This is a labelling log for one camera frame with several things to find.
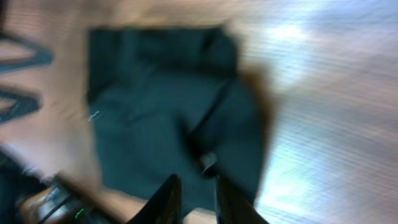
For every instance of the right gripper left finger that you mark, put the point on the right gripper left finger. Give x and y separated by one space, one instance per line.
164 207

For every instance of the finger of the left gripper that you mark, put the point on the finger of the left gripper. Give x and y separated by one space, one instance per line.
41 56
24 103

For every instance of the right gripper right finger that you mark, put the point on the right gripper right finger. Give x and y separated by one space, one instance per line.
231 207

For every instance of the black t-shirt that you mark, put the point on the black t-shirt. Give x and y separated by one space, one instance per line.
170 101

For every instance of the robot base electronics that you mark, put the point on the robot base electronics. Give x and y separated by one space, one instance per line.
26 199

